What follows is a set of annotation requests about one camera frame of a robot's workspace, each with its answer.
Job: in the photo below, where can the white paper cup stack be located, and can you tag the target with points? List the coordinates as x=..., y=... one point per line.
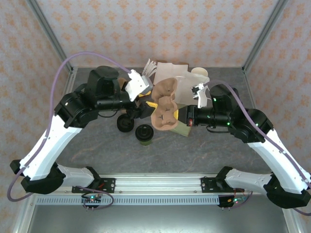
x=199, y=71

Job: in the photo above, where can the grey metal sheet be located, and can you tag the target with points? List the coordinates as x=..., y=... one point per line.
x=158, y=221

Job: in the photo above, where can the aluminium side rail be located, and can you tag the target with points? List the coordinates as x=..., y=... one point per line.
x=244, y=77
x=72, y=77

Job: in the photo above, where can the white paper napkin pile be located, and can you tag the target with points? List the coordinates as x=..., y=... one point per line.
x=167, y=70

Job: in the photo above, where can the small circuit board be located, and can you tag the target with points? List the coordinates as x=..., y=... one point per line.
x=234, y=200
x=91, y=199

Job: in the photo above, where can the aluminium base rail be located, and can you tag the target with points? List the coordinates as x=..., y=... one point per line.
x=158, y=184

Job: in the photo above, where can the aluminium frame post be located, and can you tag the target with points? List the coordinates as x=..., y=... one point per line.
x=266, y=31
x=49, y=31

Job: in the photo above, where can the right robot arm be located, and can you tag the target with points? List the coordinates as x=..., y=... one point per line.
x=279, y=160

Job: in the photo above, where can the white and green paper bag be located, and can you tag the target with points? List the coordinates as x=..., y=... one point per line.
x=187, y=85

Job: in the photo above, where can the brown pulp cup carrier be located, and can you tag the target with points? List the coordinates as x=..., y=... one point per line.
x=165, y=89

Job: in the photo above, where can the black coffee cup lid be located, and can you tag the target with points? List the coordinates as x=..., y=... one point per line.
x=144, y=132

